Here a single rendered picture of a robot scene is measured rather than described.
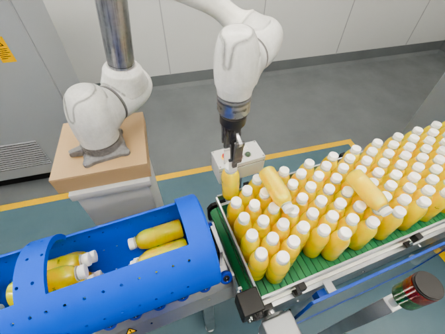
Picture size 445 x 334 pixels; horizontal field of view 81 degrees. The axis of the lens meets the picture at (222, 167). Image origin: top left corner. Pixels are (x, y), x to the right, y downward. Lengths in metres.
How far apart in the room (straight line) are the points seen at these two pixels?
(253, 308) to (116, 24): 0.99
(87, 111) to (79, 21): 2.29
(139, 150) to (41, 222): 1.54
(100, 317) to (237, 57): 0.68
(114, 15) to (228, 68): 0.51
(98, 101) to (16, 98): 1.25
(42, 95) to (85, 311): 1.66
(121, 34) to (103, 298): 0.80
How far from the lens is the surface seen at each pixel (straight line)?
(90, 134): 1.06
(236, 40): 0.59
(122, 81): 1.10
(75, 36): 3.32
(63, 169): 1.18
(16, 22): 1.97
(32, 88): 2.16
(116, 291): 0.74
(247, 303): 0.89
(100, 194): 1.18
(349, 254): 1.15
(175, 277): 0.73
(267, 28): 0.74
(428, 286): 0.78
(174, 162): 2.52
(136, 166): 1.08
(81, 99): 1.02
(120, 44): 1.05
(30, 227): 2.56
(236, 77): 0.60
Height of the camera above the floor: 1.86
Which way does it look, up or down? 50 degrees down
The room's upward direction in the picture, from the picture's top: 1 degrees clockwise
